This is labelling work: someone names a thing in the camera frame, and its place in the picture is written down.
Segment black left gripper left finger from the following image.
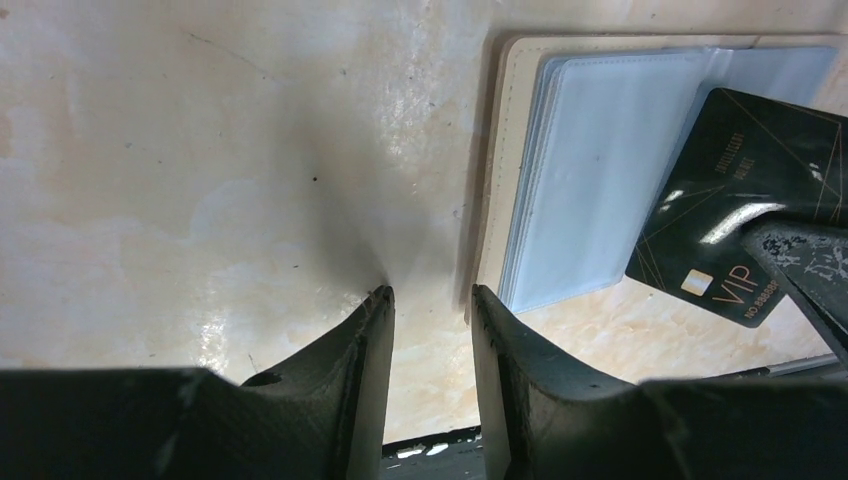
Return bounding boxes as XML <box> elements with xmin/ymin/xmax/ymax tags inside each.
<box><xmin>1</xmin><ymin>285</ymin><xmax>395</xmax><ymax>479</ymax></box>

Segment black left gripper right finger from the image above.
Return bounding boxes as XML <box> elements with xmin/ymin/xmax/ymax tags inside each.
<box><xmin>470</xmin><ymin>285</ymin><xmax>847</xmax><ymax>479</ymax></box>

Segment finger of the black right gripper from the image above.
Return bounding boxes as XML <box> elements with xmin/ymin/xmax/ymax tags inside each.
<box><xmin>741</xmin><ymin>217</ymin><xmax>847</xmax><ymax>366</ymax></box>

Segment beige card holder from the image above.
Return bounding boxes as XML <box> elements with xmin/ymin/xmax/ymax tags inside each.
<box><xmin>472</xmin><ymin>34</ymin><xmax>847</xmax><ymax>313</ymax></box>

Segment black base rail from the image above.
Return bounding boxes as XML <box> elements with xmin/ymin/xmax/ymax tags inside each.
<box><xmin>378</xmin><ymin>425</ymin><xmax>486</xmax><ymax>480</ymax></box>

